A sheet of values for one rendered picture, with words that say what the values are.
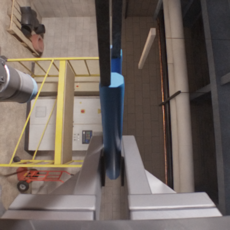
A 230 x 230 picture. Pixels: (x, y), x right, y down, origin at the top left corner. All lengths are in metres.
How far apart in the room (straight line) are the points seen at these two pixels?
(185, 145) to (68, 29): 4.29
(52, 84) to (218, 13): 3.81
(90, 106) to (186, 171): 2.40
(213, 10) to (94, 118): 3.20
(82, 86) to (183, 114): 2.39
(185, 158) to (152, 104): 1.85
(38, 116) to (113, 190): 2.57
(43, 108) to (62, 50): 1.80
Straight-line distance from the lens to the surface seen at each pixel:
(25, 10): 4.28
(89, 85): 4.12
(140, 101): 4.42
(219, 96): 3.28
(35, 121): 4.23
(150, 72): 4.72
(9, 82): 0.45
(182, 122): 3.17
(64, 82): 3.06
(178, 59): 3.47
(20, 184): 4.22
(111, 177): 0.16
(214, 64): 3.43
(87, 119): 3.87
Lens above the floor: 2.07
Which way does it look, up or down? 1 degrees up
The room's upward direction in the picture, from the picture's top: 90 degrees clockwise
